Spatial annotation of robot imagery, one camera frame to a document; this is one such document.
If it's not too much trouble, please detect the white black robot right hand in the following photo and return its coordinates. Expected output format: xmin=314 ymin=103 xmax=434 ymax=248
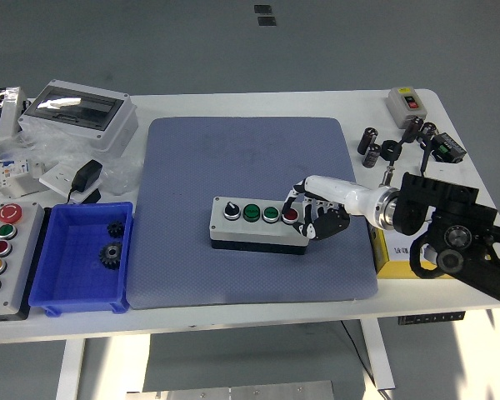
xmin=280 ymin=174 xmax=380 ymax=243

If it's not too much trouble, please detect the grey four-button control box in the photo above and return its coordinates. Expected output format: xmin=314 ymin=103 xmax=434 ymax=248
xmin=208 ymin=196 xmax=312 ymax=256

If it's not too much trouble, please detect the grey five-button control station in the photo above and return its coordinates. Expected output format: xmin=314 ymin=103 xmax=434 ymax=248
xmin=0 ymin=202 xmax=46 ymax=322

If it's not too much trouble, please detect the black cylindrical capacitor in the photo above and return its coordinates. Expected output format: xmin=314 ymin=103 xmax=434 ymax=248
xmin=416 ymin=121 xmax=438 ymax=147
xmin=402 ymin=116 xmax=424 ymax=144
xmin=357 ymin=127 xmax=379 ymax=156
xmin=362 ymin=142 xmax=383 ymax=169

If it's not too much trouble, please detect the black hex nut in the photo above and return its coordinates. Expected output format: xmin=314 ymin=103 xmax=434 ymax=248
xmin=380 ymin=139 xmax=403 ymax=162

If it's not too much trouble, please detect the yellow white cardboard box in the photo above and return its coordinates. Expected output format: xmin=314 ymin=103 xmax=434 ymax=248
xmin=369 ymin=224 xmax=455 ymax=280

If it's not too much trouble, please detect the black module green terminal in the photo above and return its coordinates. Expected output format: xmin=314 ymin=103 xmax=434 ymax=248
xmin=427 ymin=132 xmax=468 ymax=164

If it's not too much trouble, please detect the blue-grey mat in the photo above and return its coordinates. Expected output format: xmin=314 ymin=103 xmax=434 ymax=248
xmin=127 ymin=116 xmax=379 ymax=310

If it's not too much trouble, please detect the black table control panel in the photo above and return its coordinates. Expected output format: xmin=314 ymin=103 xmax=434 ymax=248
xmin=397 ymin=311 xmax=467 ymax=327

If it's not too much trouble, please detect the white table leg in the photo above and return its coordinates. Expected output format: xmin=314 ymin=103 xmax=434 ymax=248
xmin=360 ymin=318 xmax=396 ymax=391
xmin=56 ymin=339 xmax=87 ymax=400

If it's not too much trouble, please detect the clear plastic bag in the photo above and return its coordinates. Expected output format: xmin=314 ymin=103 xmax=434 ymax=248
xmin=0 ymin=120 xmax=145 ymax=197

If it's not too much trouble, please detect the grey metal plate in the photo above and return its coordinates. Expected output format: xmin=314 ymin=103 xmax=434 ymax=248
xmin=124 ymin=379 xmax=337 ymax=400

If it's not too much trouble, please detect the grey distribution box clear lid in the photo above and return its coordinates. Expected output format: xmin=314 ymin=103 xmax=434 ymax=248
xmin=17 ymin=79 xmax=139 ymax=158

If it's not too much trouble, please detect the large black bevel gear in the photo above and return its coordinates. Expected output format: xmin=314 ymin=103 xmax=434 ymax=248
xmin=98 ymin=241 xmax=124 ymax=271

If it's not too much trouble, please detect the black power adapter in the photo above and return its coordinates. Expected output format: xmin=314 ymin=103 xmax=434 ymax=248
xmin=67 ymin=159 xmax=104 ymax=204

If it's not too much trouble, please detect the blue plastic bin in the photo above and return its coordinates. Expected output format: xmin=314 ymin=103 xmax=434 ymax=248
xmin=27 ymin=202 xmax=134 ymax=318

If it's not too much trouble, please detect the white circuit breaker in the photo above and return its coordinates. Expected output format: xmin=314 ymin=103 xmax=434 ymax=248
xmin=0 ymin=157 xmax=47 ymax=198

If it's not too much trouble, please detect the grey switch box red button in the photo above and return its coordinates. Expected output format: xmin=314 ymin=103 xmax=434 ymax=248
xmin=386 ymin=86 xmax=427 ymax=130

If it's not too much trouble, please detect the black floor cable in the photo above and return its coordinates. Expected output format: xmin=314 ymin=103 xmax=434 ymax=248
xmin=340 ymin=320 xmax=384 ymax=400

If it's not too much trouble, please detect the white wall socket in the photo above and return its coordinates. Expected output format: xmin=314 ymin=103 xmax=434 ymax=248
xmin=39 ymin=162 xmax=87 ymax=199

